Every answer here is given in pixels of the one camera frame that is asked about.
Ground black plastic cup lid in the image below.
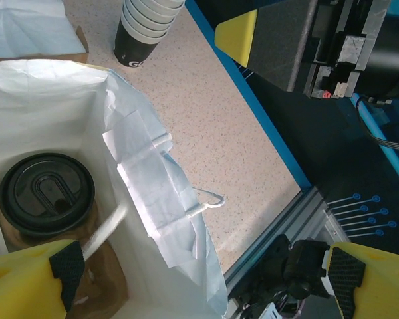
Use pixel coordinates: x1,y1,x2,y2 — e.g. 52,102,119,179
0,152,96,237

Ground brown pulp cup carrier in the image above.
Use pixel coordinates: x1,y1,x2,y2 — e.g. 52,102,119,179
0,199,130,319

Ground stack of black paper cups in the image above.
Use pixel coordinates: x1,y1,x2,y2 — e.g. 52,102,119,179
114,0,186,69

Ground white and green paper bag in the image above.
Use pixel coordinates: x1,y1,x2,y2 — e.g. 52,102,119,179
0,58,229,319

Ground white paper napkins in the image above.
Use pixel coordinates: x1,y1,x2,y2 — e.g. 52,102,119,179
0,0,87,59

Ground brown cardboard napkin box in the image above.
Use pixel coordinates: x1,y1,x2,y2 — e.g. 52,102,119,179
0,25,90,67

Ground right gripper black thin cable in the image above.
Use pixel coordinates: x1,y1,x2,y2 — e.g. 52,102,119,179
356,94,399,151

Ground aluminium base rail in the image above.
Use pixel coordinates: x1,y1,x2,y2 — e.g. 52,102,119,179
223,186,353,293

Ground white paper straw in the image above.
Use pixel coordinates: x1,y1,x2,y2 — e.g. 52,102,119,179
80,203,130,261

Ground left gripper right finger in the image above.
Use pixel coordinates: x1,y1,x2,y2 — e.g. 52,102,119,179
325,241,399,319

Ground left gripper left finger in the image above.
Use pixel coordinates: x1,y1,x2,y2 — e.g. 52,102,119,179
0,239,86,319

